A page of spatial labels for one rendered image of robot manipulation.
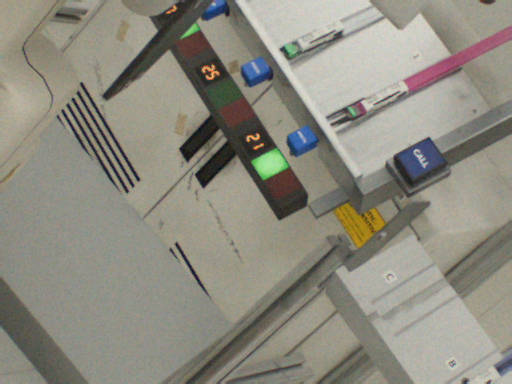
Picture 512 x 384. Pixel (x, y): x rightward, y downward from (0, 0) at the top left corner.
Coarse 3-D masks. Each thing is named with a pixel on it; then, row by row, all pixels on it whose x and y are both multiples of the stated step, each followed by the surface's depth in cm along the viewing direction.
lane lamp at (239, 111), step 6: (234, 102) 158; (240, 102) 158; (246, 102) 158; (222, 108) 157; (228, 108) 157; (234, 108) 157; (240, 108) 157; (246, 108) 157; (222, 114) 157; (228, 114) 157; (234, 114) 157; (240, 114) 157; (246, 114) 157; (252, 114) 157; (228, 120) 157; (234, 120) 157; (240, 120) 157; (246, 120) 157; (228, 126) 156
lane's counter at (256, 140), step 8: (256, 128) 156; (240, 136) 156; (248, 136) 156; (256, 136) 156; (264, 136) 156; (248, 144) 155; (256, 144) 155; (264, 144) 155; (272, 144) 155; (248, 152) 155; (256, 152) 155
